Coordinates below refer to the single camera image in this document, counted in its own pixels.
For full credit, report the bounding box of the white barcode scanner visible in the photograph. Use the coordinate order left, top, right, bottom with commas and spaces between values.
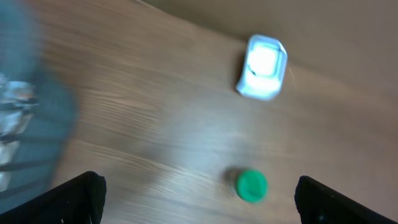
236, 34, 288, 101

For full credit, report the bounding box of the brown white snack bag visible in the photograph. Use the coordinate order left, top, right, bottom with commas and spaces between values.
1, 74, 38, 191

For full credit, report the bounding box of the green lid jar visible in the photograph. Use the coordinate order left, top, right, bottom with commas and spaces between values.
223, 167, 269, 204

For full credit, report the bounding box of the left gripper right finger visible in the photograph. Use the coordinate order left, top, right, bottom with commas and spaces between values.
294, 175, 397, 224

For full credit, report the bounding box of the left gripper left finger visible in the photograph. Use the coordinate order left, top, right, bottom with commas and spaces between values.
1, 171, 106, 224

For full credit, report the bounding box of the grey plastic shopping basket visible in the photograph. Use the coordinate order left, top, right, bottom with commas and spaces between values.
1, 1, 78, 213

